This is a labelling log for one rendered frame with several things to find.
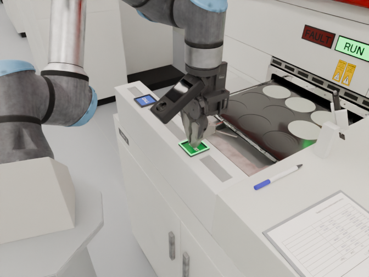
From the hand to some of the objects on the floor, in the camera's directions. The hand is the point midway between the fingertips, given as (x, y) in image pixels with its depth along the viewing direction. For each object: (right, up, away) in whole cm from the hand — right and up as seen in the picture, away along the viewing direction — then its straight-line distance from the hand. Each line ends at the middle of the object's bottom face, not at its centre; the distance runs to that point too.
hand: (191, 144), depth 69 cm
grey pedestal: (-48, -85, +49) cm, 109 cm away
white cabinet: (+22, -70, +70) cm, 101 cm away
